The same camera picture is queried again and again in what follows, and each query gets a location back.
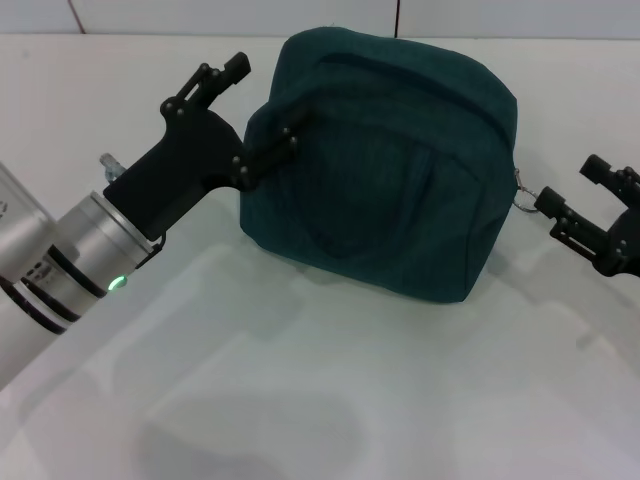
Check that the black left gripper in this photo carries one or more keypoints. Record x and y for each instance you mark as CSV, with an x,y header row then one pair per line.
x,y
180,160

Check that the dark teal insulated lunch bag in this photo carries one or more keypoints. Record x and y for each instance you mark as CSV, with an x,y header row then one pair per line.
x,y
380,175

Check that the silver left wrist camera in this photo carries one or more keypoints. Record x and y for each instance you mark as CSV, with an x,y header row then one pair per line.
x,y
20,220

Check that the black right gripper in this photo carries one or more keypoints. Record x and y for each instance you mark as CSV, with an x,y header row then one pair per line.
x,y
625,240

